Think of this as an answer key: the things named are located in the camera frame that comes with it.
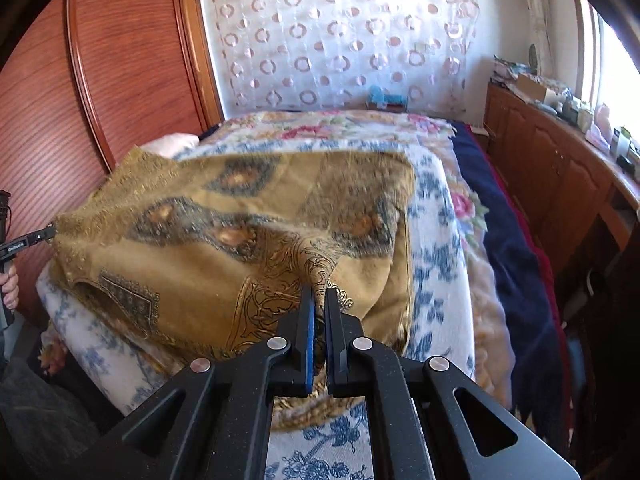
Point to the person's left hand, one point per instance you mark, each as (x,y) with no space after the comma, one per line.
(10,287)

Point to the wooden side cabinet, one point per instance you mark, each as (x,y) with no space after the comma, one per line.
(550,170)

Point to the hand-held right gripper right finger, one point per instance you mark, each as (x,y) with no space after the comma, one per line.
(331,345)

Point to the navy blue blanket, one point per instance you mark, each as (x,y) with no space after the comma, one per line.
(510,260)

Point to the blue toy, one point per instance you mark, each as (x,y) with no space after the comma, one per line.
(385,100)

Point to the person's dark trousers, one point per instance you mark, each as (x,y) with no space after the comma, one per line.
(45,410)

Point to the dark round ornament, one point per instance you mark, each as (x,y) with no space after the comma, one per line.
(533,57)

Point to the small black device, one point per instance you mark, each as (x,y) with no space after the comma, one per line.
(626,162)

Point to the pile of printed cloths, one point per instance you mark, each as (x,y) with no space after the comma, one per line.
(505,70)

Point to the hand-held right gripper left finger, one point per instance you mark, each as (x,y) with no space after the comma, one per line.
(307,345)

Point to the wooden louvered wardrobe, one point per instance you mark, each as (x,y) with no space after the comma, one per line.
(125,60)

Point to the window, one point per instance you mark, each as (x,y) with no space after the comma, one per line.
(615,70)

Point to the pale pink pillow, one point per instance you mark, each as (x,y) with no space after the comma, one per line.
(167,144)

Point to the pink figurine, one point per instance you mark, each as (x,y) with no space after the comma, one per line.
(600,130)

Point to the golden patterned garment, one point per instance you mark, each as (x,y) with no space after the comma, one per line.
(200,260)

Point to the cardboard box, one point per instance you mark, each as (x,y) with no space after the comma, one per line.
(535,89)

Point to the lace curtain with circles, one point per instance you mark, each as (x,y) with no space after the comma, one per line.
(340,35)

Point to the white window curtain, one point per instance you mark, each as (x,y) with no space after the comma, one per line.
(537,10)

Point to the blue floral bed sheet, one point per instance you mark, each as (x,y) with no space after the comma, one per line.
(435,270)

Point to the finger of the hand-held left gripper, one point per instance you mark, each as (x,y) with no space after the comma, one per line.
(42,236)

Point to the white bottle with green cap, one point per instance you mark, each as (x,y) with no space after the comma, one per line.
(621,142)

